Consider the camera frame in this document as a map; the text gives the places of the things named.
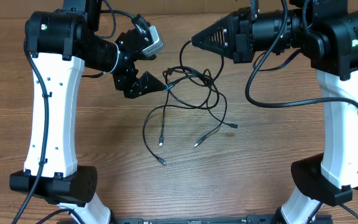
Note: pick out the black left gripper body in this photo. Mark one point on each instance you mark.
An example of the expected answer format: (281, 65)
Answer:
(126, 71)

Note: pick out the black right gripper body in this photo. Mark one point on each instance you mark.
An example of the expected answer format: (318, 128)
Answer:
(246, 48)

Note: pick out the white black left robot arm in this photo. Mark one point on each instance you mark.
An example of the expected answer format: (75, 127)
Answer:
(59, 45)

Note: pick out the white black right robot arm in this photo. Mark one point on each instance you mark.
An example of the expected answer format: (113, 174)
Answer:
(327, 34)

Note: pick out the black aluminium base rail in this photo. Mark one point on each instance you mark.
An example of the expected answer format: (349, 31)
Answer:
(250, 219)

